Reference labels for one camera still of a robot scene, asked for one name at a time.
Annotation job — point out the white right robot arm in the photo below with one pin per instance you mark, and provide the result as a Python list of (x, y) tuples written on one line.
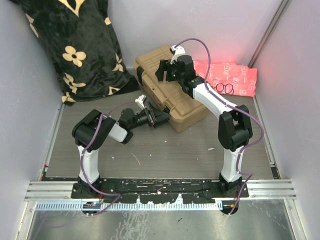
[(234, 123)]

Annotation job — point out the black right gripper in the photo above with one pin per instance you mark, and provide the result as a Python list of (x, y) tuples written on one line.
[(168, 68)]

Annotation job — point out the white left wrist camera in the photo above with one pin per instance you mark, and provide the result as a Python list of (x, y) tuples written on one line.
[(140, 101)]

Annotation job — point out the pink printed cloth bag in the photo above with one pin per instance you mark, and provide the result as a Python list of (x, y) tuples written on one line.
[(229, 78)]

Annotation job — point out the black floral plush blanket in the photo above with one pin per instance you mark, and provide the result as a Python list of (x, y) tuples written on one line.
[(79, 39)]

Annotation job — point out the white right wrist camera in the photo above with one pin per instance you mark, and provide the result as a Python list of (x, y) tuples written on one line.
[(176, 51)]

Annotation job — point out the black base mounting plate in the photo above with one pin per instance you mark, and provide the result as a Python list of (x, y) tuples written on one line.
[(157, 191)]

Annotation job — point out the white slotted cable duct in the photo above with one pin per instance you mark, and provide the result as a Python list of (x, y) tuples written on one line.
[(138, 206)]

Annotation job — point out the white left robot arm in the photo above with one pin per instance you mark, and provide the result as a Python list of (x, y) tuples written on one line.
[(91, 132)]

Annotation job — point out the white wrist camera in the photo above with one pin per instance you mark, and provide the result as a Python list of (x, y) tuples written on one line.
[(176, 51), (140, 101)]

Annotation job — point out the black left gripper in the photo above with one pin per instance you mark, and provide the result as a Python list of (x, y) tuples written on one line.
[(157, 116)]

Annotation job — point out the tan plastic tool case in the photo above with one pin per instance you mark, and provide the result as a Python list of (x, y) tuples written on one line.
[(168, 96)]

